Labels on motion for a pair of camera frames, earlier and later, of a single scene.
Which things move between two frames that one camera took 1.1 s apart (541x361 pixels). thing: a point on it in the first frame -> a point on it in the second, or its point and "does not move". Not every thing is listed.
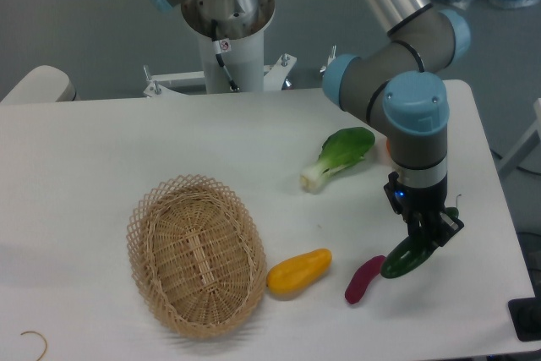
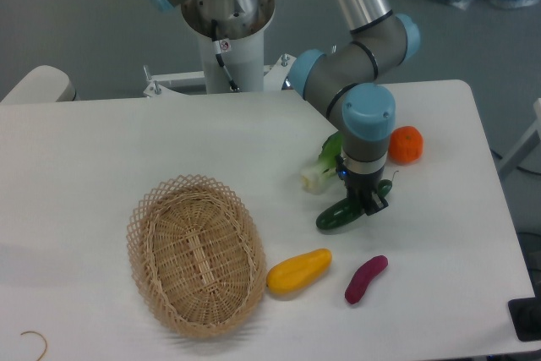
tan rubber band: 28,331 does not move
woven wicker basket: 197,255 does not move
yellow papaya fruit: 297,275 does not move
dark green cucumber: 408,254 -> 347,212
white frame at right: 510,160 does not move
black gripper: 418,206 -> 359,184
